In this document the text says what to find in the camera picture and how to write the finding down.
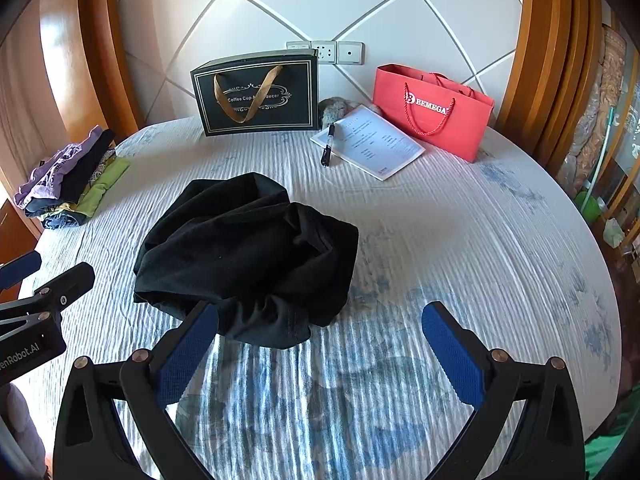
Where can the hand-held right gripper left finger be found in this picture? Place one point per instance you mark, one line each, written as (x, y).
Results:
(187, 355)

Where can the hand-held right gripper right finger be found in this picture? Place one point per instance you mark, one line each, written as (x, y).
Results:
(450, 355)

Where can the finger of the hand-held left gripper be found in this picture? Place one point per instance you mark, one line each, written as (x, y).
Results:
(20, 266)
(70, 282)

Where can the black t-shirt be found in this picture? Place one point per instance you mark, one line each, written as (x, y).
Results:
(240, 250)

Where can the person's left forearm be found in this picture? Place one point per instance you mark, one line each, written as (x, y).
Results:
(20, 435)

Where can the blue folded garment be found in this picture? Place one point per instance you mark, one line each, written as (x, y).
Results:
(55, 217)

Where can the green folded garment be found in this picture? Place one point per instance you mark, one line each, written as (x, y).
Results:
(102, 190)

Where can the purple folded garment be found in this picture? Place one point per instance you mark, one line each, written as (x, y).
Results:
(50, 170)

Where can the white blue patterned bedsheet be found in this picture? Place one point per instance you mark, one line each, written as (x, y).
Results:
(450, 240)

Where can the green cloth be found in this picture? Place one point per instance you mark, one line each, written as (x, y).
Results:
(607, 447)

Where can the green plastic container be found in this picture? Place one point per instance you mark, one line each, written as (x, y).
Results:
(590, 207)

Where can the white paper document pad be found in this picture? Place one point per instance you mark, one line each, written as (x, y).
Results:
(375, 145)

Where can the red gift bag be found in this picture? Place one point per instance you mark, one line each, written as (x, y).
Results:
(465, 130)

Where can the black marker pen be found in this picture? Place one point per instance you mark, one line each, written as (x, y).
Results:
(327, 152)

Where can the black gift bag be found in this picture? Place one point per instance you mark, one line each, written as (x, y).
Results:
(300, 110)

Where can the grey furry toy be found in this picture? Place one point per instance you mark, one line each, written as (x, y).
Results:
(332, 110)

